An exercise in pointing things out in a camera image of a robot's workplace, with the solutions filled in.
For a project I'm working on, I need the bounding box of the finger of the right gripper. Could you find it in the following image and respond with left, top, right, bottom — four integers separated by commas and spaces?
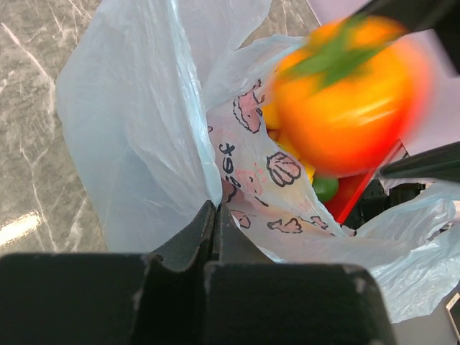
379, 142, 459, 183
354, 0, 459, 73

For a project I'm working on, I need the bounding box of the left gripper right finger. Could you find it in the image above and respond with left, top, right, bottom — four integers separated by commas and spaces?
204, 206, 396, 344

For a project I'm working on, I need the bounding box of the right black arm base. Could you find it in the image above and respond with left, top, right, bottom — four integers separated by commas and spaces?
343, 179, 426, 230

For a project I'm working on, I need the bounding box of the yellow mango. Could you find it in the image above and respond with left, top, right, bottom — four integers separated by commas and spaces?
262, 103, 316, 183

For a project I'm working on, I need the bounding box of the light blue plastic bag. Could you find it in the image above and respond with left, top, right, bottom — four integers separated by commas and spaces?
56, 1, 459, 323

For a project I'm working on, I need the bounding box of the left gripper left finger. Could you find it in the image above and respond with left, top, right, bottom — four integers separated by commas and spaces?
1, 201, 216, 344

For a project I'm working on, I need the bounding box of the dark green avocado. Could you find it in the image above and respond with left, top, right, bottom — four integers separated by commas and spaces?
312, 175, 339, 203

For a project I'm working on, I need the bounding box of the red orange persimmon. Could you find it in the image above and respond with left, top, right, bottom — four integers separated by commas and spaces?
268, 15, 433, 177

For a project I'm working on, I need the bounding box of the red plastic tray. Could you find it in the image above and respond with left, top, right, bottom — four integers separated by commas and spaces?
323, 138, 409, 226

